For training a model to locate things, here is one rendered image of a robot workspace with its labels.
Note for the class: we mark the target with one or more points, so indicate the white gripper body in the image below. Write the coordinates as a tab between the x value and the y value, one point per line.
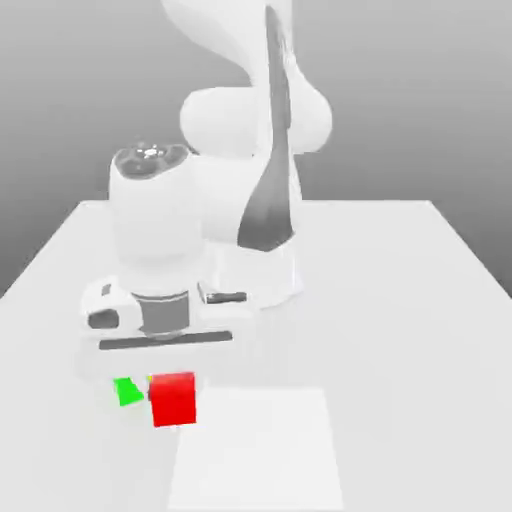
166	340

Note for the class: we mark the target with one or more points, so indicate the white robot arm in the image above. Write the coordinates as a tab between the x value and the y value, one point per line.
224	132

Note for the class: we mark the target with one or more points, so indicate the small red cube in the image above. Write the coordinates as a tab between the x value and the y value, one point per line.
174	400

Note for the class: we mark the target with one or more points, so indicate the small green cube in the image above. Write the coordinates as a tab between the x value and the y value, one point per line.
127	394

